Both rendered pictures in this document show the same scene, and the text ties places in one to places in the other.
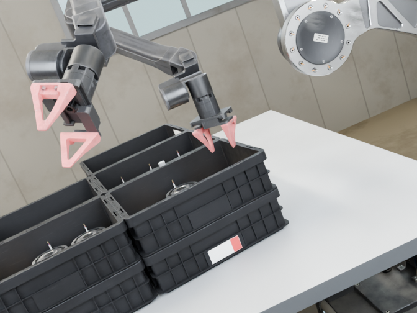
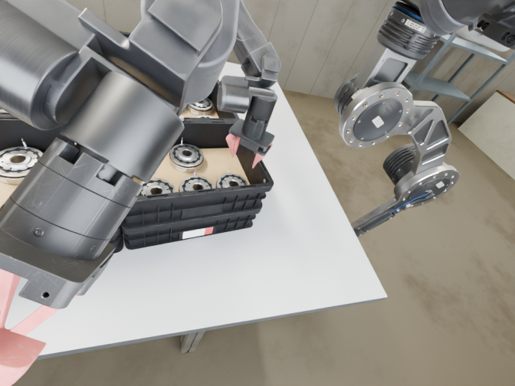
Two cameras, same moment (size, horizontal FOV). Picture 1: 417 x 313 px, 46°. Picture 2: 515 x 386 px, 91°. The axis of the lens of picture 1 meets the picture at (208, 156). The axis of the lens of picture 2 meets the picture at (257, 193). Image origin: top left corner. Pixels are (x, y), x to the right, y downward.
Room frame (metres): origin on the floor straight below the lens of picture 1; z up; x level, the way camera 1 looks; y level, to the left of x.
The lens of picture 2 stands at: (0.74, 0.10, 1.41)
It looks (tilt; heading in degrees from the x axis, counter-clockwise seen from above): 46 degrees down; 337
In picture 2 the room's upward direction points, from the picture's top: 24 degrees clockwise
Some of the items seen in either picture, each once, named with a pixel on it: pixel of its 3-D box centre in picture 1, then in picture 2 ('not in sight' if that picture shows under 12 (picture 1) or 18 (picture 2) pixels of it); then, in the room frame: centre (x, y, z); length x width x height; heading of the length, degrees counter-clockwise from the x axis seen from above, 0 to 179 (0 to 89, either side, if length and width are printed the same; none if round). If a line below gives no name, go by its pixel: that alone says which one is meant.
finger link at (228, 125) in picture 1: (223, 131); (254, 152); (1.24, -0.06, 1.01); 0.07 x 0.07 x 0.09; 61
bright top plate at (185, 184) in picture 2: not in sight; (198, 188); (1.22, 0.07, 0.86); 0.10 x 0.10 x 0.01
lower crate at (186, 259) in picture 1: (201, 226); (188, 191); (1.29, 0.09, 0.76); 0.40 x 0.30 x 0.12; 107
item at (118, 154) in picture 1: (138, 161); not in sight; (1.87, 0.26, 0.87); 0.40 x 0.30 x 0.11; 107
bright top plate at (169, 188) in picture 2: not in sight; (156, 192); (1.19, 0.17, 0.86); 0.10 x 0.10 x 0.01
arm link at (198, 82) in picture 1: (197, 86); (260, 103); (1.25, -0.04, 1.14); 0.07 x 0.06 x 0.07; 98
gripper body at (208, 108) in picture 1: (207, 107); (254, 125); (1.25, -0.04, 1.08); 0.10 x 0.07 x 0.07; 61
